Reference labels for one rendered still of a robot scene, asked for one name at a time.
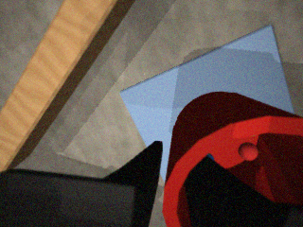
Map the light brown wooden bar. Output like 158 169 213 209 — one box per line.
0 0 135 172

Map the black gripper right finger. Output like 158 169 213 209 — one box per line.
184 155 303 227

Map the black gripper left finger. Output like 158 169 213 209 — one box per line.
0 141 163 227

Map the red ball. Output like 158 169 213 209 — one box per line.
239 142 258 160

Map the red cup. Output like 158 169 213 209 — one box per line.
162 92 303 227

